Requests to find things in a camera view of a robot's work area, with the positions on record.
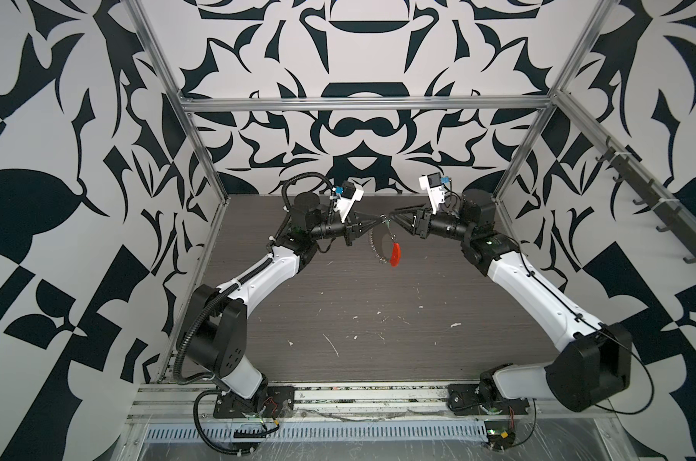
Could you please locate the white slotted cable duct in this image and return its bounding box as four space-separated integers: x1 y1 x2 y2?
141 421 490 445

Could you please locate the black wall hook rail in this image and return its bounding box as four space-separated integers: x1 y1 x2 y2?
597 136 696 265

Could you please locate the silver keyring with red tag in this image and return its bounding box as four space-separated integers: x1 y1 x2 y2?
369 219 402 267

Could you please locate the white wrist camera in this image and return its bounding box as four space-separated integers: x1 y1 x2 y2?
332 181 364 223
419 173 451 214

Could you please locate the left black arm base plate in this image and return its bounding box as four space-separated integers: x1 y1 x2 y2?
213 385 296 419

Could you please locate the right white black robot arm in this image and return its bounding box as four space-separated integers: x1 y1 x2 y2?
389 189 634 412

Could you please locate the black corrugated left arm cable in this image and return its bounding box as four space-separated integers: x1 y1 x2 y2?
171 171 337 457

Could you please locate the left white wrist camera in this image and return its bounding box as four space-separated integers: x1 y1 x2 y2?
332 181 364 223

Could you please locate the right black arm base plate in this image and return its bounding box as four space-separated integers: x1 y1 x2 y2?
446 383 531 416

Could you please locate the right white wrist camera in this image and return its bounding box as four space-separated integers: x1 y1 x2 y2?
419 173 451 214

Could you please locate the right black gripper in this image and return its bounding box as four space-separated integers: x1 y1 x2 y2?
393 204 478 246

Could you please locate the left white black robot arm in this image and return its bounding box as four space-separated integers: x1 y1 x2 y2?
172 192 389 400

